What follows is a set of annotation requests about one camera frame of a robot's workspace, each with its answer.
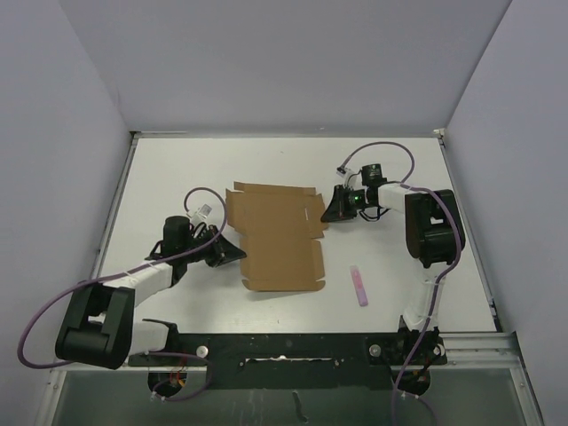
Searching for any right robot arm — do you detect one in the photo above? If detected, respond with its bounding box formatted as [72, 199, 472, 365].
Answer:
[320, 163, 466, 332]

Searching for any pink purple marker pen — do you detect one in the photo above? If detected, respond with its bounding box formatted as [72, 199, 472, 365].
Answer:
[350, 265, 368, 307]

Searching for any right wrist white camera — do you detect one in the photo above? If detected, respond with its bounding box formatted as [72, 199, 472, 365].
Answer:
[336, 166, 360, 187]

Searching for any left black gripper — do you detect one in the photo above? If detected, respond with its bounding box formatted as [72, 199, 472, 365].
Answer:
[182, 224, 246, 267]

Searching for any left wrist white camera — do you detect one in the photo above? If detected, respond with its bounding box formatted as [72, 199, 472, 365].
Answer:
[188, 204, 212, 225]

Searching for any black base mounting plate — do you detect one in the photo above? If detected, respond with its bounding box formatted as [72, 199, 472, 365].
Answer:
[128, 330, 447, 393]

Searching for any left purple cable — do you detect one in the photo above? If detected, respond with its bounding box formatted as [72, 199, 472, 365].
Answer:
[17, 187, 230, 369]

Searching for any brown cardboard box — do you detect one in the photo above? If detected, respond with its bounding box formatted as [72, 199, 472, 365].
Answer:
[225, 182, 328, 292]

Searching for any wrist white camera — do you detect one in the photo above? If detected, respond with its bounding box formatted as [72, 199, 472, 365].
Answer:
[336, 166, 360, 187]
[188, 204, 212, 225]

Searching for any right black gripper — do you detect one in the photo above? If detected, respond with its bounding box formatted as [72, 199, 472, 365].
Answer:
[321, 185, 371, 223]

